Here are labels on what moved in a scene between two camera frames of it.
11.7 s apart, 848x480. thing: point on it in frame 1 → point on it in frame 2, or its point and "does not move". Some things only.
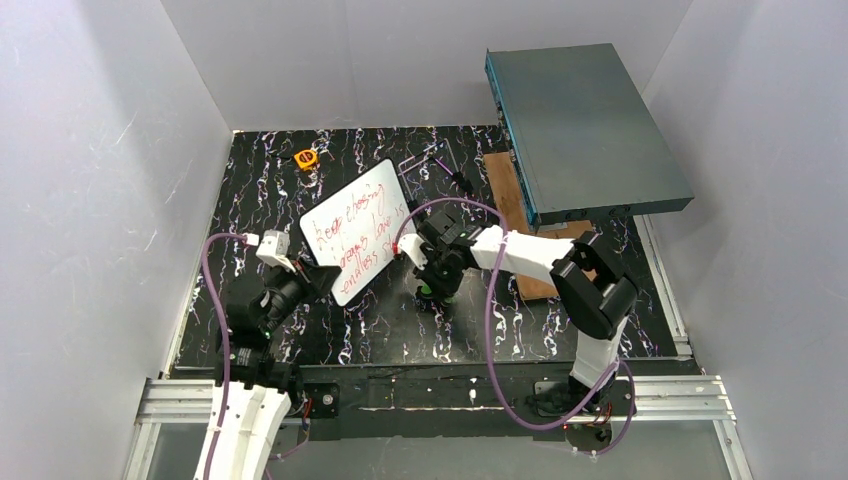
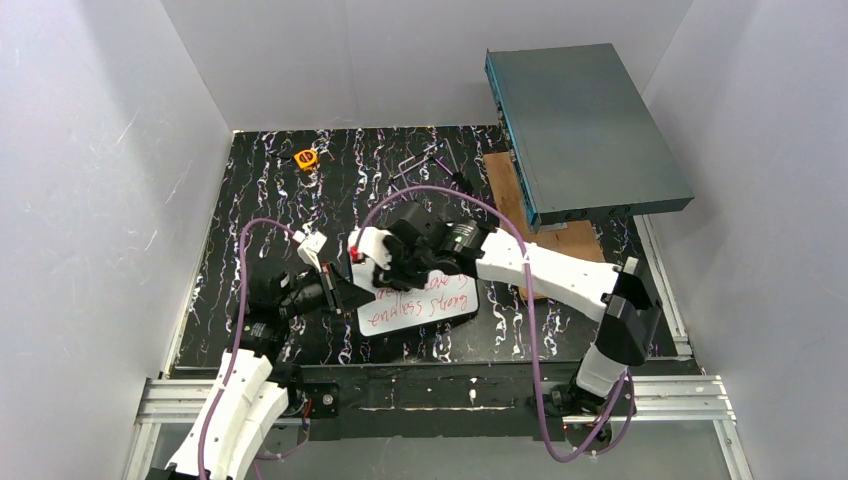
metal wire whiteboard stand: (428, 154) does not move
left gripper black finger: (321, 278) → (350, 295)
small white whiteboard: (357, 229) → (439, 298)
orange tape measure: (306, 158) does not move
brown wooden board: (515, 214) does not move
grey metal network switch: (582, 141) does not move
